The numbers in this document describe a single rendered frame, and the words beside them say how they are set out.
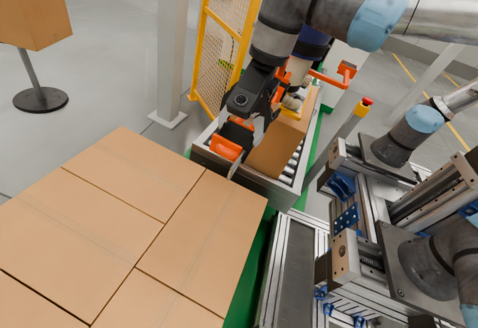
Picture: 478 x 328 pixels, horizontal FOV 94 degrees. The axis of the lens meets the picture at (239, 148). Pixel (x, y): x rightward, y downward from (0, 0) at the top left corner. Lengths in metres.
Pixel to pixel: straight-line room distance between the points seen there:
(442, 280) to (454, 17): 0.57
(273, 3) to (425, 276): 0.72
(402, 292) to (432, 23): 0.59
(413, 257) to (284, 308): 0.87
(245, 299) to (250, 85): 1.42
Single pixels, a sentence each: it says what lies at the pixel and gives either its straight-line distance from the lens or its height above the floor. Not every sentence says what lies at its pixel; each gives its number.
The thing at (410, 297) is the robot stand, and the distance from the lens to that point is 0.77.
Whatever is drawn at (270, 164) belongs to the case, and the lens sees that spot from 1.32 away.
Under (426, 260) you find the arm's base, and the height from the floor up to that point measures 1.10.
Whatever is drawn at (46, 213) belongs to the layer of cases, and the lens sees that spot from 1.24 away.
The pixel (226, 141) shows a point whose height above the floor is 1.22.
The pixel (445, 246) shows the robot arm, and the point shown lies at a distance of 0.75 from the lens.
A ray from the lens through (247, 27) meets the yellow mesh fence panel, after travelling 1.77.
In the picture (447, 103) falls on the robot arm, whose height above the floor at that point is 1.30.
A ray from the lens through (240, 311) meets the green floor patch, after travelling 1.62.
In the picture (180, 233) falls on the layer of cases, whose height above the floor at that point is 0.54.
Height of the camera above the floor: 1.55
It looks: 42 degrees down
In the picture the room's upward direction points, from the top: 20 degrees clockwise
